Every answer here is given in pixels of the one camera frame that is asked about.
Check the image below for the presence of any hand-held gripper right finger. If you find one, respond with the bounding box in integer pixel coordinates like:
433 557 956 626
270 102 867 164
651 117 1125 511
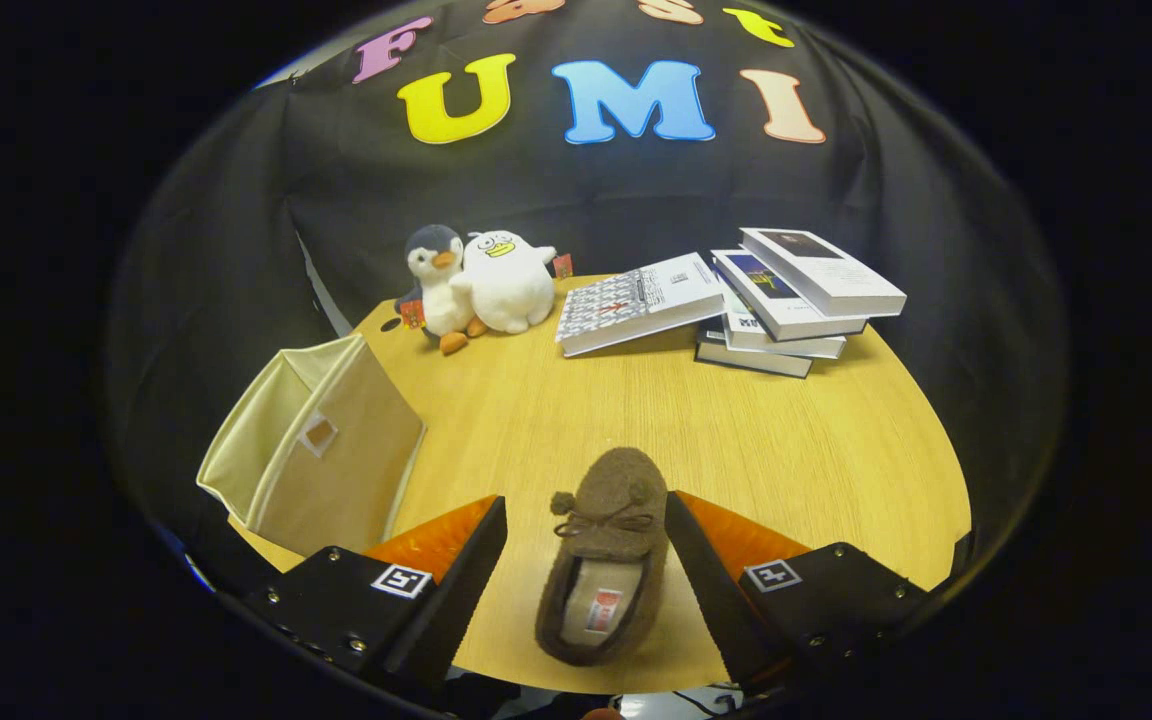
662 491 933 701

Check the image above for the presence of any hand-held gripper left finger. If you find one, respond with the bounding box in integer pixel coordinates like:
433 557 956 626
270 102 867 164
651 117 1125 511
221 496 509 701

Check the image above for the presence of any brown fuzzy shoe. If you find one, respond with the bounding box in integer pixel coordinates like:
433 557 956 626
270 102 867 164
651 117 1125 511
534 446 671 669

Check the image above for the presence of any beige fabric storage box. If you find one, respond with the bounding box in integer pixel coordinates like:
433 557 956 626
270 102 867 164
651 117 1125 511
196 332 428 560

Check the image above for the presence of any dark grey book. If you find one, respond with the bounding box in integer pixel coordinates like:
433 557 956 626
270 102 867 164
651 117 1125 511
693 322 816 380

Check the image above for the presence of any thin white book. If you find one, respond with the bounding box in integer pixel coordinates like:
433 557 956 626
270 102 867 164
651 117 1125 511
720 305 848 361

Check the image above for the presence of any patterned cover book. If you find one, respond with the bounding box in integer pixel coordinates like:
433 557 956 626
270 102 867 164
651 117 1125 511
554 252 728 359

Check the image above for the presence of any white book blue cover picture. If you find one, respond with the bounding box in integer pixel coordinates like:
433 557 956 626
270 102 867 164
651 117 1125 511
710 249 869 342

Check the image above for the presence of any grey white penguin plush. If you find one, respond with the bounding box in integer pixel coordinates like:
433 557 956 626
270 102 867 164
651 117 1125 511
393 224 490 357

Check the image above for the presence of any white duck plush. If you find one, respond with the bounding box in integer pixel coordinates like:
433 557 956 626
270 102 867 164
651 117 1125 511
455 230 576 336

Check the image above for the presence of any white book dark cover picture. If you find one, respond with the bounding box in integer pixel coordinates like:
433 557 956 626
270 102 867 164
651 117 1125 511
739 227 908 319

